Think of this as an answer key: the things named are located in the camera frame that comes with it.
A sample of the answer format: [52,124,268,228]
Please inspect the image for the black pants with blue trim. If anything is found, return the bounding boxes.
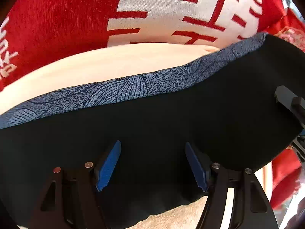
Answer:
[1,33,304,228]

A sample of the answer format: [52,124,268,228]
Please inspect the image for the red embroidered cushion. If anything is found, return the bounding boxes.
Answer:
[264,8,305,52]

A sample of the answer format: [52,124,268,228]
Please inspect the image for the cream sofa seat cushion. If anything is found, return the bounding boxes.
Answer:
[1,43,219,114]

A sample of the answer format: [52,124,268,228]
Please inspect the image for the red sofa cover with characters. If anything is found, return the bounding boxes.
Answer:
[1,0,285,87]

